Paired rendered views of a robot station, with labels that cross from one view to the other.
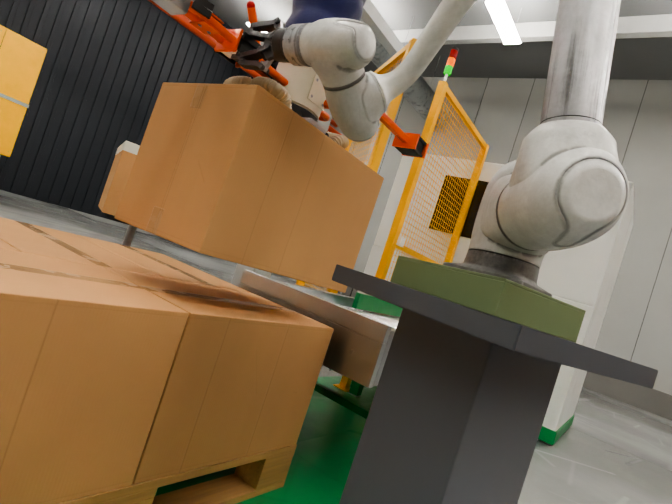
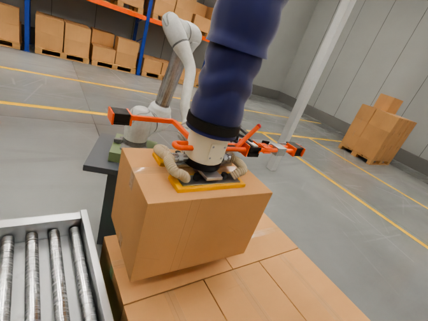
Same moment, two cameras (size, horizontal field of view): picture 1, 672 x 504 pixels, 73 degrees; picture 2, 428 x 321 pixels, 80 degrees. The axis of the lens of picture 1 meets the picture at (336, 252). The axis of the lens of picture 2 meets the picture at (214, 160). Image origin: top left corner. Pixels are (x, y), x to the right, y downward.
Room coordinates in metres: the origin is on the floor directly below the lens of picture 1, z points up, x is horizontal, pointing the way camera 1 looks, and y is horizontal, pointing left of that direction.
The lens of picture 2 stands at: (2.35, 0.58, 1.60)
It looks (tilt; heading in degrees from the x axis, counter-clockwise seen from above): 24 degrees down; 195
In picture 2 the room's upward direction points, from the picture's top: 19 degrees clockwise
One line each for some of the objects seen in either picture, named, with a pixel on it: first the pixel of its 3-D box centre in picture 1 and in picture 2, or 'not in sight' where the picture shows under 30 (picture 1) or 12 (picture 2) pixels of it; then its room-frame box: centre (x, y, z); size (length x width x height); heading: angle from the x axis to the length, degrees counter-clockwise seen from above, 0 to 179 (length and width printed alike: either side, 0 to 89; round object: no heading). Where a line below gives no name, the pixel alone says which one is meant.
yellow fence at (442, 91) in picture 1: (424, 250); not in sight; (3.39, -0.62, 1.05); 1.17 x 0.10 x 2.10; 145
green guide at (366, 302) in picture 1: (410, 311); not in sight; (3.10, -0.61, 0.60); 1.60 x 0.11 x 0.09; 145
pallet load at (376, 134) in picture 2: not in sight; (379, 128); (-5.89, 2.60, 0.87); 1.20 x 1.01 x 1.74; 144
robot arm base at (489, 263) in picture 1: (503, 273); (131, 141); (1.01, -0.37, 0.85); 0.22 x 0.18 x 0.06; 132
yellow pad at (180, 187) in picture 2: not in sight; (209, 178); (1.44, 0.34, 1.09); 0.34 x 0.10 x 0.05; 145
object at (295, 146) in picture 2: not in sight; (294, 149); (0.89, 0.61, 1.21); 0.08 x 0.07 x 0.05; 145
